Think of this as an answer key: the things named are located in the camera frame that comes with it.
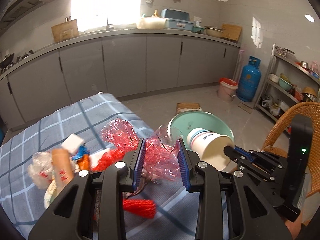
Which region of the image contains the white paper cup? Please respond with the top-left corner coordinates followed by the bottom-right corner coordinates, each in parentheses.
top-left (187, 128), bottom-right (235, 171)

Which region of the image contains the beige paper tube wrapper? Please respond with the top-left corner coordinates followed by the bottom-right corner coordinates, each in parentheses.
top-left (52, 148), bottom-right (74, 193)

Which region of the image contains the orange blue snack wrapper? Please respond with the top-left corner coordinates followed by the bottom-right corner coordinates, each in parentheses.
top-left (72, 145), bottom-right (91, 171)

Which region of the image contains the red plastic bag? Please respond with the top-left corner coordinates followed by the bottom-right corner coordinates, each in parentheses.
top-left (91, 149), bottom-right (125, 172)

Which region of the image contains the red mesh net bag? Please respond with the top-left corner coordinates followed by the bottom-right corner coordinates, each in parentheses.
top-left (123, 199), bottom-right (156, 219)

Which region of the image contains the clear white plastic bag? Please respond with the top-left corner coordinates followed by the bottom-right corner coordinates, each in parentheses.
top-left (27, 152), bottom-right (56, 190)

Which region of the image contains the pink plastic bag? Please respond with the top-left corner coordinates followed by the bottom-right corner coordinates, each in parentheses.
top-left (101, 118), bottom-right (184, 181)

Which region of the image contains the checkered rag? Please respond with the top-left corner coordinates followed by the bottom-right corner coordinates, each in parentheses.
top-left (123, 168), bottom-right (160, 199)

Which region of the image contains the grey kitchen cabinet run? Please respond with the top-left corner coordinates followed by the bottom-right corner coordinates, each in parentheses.
top-left (1, 29), bottom-right (240, 129)

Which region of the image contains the white folded paper towel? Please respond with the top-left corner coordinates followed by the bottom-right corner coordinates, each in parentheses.
top-left (89, 148), bottom-right (111, 169)

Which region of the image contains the pink bucket red lid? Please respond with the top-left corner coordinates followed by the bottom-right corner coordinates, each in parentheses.
top-left (217, 77), bottom-right (238, 102)

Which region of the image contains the white black sponge block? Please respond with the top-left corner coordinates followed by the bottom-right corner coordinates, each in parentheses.
top-left (61, 134), bottom-right (85, 155)

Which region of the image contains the blue plaid tablecloth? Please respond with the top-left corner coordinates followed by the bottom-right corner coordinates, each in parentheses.
top-left (1, 94), bottom-right (199, 239)

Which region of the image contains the mint green enamel basin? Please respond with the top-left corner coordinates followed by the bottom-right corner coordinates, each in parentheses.
top-left (167, 111), bottom-right (234, 151)

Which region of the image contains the blue gas cylinder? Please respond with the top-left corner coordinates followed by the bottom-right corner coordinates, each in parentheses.
top-left (236, 56), bottom-right (261, 102)

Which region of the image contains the wicker chair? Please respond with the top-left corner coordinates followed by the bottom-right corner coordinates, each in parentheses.
top-left (262, 102), bottom-right (319, 197)

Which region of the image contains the steel storage shelf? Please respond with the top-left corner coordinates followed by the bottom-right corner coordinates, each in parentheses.
top-left (254, 43), bottom-right (319, 121)

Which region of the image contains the cardboard piece on floor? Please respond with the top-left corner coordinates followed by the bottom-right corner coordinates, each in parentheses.
top-left (176, 102), bottom-right (202, 114)

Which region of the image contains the wooden cutting board right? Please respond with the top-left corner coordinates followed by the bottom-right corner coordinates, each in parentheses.
top-left (221, 23), bottom-right (242, 42)

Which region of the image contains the wooden cutting board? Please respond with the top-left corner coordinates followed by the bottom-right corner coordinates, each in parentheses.
top-left (51, 20), bottom-right (79, 43)
top-left (221, 23), bottom-right (242, 42)

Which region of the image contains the beige pot on counter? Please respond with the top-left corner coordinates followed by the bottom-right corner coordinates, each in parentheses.
top-left (205, 26), bottom-right (223, 38)

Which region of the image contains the blue dish rack box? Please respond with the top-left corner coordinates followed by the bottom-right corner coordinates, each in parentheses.
top-left (161, 9), bottom-right (194, 32)

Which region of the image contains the white plastic container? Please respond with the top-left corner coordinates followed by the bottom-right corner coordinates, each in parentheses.
top-left (136, 17), bottom-right (167, 29)

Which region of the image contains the black wok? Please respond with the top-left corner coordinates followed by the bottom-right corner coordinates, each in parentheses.
top-left (0, 53), bottom-right (15, 69)

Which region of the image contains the wooden cutting board left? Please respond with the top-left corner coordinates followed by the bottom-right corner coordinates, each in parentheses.
top-left (51, 20), bottom-right (79, 43)

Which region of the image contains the chrome faucet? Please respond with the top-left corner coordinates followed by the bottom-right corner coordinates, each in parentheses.
top-left (106, 18), bottom-right (114, 31)

